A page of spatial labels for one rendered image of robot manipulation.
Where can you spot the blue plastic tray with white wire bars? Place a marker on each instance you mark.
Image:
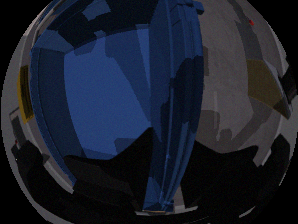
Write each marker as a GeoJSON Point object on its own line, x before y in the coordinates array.
{"type": "Point", "coordinates": [51, 5]}

